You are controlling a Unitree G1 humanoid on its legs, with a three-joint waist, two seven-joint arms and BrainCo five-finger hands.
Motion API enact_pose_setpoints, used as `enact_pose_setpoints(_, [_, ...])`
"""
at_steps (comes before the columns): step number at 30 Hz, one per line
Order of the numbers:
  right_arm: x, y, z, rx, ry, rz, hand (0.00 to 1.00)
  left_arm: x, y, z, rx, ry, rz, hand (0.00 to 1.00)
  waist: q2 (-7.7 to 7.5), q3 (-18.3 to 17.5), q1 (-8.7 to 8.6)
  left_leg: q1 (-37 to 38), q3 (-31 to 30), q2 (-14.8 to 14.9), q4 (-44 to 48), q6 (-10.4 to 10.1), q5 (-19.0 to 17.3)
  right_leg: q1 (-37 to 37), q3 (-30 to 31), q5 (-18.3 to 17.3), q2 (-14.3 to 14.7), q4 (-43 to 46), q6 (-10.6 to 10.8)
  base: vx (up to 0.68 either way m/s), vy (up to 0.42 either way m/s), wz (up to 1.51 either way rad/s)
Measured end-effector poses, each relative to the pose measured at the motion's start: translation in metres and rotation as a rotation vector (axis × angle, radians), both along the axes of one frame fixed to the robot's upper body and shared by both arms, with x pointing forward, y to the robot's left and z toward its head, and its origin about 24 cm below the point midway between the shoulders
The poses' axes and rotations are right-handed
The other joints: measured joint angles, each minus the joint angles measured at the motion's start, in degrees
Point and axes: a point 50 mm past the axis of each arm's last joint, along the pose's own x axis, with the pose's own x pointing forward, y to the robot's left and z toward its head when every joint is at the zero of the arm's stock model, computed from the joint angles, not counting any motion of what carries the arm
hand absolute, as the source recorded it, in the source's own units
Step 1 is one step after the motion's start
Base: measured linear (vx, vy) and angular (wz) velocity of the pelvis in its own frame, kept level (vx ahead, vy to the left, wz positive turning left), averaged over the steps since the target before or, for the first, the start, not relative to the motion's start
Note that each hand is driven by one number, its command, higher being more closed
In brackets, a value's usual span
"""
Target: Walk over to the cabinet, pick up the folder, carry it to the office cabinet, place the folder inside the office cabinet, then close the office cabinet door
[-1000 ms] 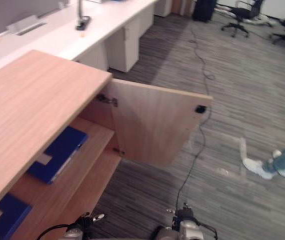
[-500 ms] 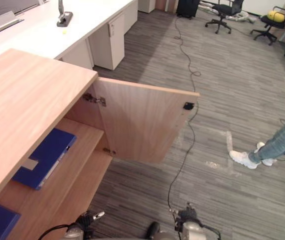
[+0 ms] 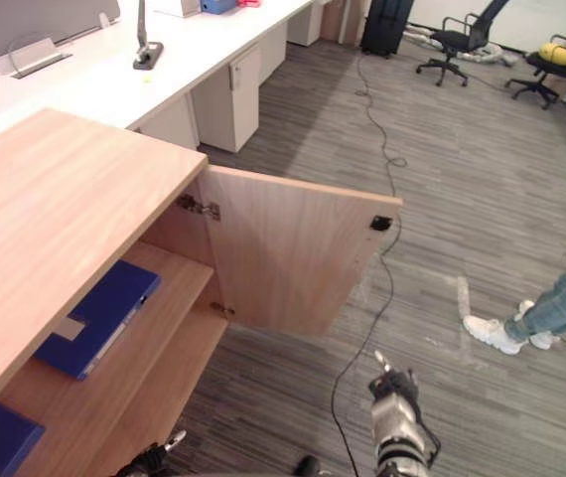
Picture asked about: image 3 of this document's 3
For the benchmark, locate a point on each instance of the long white office desk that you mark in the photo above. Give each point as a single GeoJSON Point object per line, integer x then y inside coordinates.
{"type": "Point", "coordinates": [104, 84]}

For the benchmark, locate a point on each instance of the grey desk partition screen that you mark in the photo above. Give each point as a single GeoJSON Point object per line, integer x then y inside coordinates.
{"type": "Point", "coordinates": [25, 25]}

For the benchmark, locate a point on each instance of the black suitcase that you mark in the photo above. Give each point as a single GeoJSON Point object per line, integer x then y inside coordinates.
{"type": "Point", "coordinates": [387, 27]}

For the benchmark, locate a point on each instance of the blue folder with grey label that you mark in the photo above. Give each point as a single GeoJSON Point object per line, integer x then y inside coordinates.
{"type": "Point", "coordinates": [0, 442]}
{"type": "Point", "coordinates": [99, 318]}

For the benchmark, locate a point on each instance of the wooden panel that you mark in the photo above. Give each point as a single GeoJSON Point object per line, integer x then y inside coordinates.
{"type": "Point", "coordinates": [343, 20]}

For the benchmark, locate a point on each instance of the light wooden office cabinet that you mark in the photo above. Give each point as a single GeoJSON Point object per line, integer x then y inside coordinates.
{"type": "Point", "coordinates": [64, 199]}

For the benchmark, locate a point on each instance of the wooden cabinet door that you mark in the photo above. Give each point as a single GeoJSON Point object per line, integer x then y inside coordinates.
{"type": "Point", "coordinates": [288, 248]}

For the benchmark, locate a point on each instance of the yellow item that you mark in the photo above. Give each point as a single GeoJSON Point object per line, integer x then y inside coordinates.
{"type": "Point", "coordinates": [557, 53]}

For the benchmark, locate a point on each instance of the person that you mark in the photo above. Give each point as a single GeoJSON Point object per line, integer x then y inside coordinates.
{"type": "Point", "coordinates": [561, 303]}

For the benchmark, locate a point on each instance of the black door knob mount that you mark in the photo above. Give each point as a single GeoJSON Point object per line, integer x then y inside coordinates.
{"type": "Point", "coordinates": [381, 223]}

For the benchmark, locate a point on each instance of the black office chair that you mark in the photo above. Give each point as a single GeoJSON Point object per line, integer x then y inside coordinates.
{"type": "Point", "coordinates": [551, 67]}
{"type": "Point", "coordinates": [454, 39]}

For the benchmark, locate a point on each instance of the blue box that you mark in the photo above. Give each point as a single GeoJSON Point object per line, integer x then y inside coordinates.
{"type": "Point", "coordinates": [218, 6]}

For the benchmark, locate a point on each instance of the white box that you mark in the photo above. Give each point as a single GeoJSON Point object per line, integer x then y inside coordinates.
{"type": "Point", "coordinates": [179, 7]}

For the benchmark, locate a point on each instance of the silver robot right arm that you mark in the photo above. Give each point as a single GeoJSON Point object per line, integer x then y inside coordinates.
{"type": "Point", "coordinates": [399, 437]}

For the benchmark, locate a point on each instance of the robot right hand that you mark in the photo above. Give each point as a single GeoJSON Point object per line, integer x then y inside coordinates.
{"type": "Point", "coordinates": [396, 386]}

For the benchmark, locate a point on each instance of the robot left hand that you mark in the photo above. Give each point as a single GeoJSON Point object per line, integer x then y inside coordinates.
{"type": "Point", "coordinates": [150, 459]}

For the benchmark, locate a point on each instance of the silver door hinge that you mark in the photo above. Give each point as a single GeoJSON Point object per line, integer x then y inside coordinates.
{"type": "Point", "coordinates": [203, 207]}
{"type": "Point", "coordinates": [223, 311]}

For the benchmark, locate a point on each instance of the white drawer pedestal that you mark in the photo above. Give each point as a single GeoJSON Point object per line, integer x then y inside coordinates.
{"type": "Point", "coordinates": [236, 99]}
{"type": "Point", "coordinates": [305, 25]}

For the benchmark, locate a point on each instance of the pink item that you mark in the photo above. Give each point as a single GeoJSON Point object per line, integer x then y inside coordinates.
{"type": "Point", "coordinates": [249, 3]}

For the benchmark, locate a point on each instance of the dark robot foot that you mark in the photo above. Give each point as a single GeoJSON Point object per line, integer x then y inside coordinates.
{"type": "Point", "coordinates": [308, 467]}

